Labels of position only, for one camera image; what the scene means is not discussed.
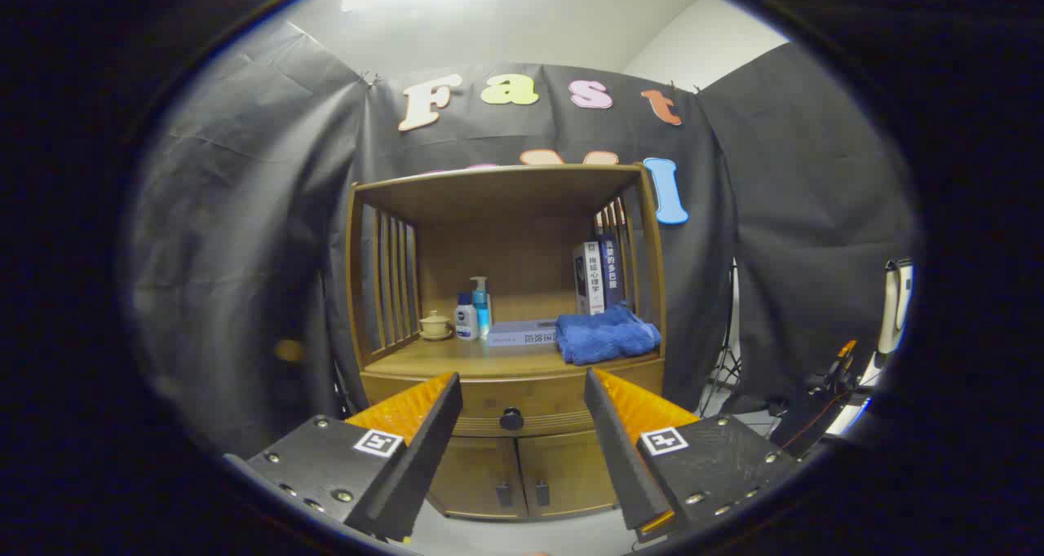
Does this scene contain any wooden cabinet door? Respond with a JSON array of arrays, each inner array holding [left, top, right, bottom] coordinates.
[[517, 430, 618, 518], [427, 435, 529, 521]]

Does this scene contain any white device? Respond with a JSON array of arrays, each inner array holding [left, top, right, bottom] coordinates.
[[877, 258, 914, 357]]

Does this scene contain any blue pump bottle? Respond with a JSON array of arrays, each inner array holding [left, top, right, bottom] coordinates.
[[470, 276, 493, 338]]

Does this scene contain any wooden cabinet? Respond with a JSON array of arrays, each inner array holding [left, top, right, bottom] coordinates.
[[345, 163, 668, 523]]

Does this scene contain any upright white book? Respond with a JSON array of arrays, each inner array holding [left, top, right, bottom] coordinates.
[[572, 241, 606, 316]]

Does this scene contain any black backdrop cloth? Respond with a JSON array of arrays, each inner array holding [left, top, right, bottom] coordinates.
[[130, 22, 918, 459]]

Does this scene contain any white bottle with blue cap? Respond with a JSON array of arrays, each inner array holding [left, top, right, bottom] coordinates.
[[454, 293, 480, 342]]

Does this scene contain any wooden drawer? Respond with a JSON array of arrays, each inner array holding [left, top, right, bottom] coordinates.
[[361, 359, 666, 439]]

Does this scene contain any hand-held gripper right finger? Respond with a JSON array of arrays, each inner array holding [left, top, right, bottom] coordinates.
[[583, 367, 804, 545]]

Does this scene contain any black equipment with orange part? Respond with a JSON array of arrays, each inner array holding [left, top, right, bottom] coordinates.
[[767, 340, 878, 459]]

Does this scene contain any black tripod stand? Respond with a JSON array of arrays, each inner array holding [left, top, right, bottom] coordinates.
[[700, 263, 743, 417]]

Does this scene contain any flat white book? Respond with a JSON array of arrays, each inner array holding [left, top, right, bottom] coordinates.
[[486, 319, 560, 347]]

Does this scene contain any wooden countertop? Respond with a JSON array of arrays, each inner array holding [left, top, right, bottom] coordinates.
[[365, 336, 663, 380]]

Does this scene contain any upright dark blue book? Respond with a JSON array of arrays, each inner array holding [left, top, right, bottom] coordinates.
[[598, 234, 627, 308]]

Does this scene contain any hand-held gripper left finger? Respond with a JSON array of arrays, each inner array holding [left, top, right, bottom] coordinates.
[[224, 371, 464, 542]]

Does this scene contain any blue folded towel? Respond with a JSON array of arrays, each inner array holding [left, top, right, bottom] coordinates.
[[555, 303, 662, 367]]

